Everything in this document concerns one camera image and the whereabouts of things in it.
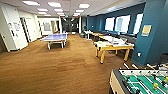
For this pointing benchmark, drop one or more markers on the white serving table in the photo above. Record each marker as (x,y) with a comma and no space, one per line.
(115,47)

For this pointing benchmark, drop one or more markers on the yellow wall sign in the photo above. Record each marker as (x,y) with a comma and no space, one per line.
(146,30)

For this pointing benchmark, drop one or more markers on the blue ping pong table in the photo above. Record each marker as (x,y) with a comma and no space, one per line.
(55,37)

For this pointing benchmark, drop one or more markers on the bright window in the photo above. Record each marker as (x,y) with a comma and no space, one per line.
(109,24)
(122,24)
(138,24)

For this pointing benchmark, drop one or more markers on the white tabletop clutter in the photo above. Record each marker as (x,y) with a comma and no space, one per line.
(113,41)

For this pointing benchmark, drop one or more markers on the rectangular ceiling light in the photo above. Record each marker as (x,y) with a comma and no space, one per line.
(31,3)
(78,11)
(58,10)
(54,4)
(84,5)
(42,9)

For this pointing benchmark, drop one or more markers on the white wall outlet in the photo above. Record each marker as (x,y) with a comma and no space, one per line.
(139,54)

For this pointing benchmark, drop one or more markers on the green foosball gaming table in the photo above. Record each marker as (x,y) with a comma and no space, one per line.
(143,83)

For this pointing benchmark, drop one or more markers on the dark framed doorway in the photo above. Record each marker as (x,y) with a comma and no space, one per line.
(25,30)

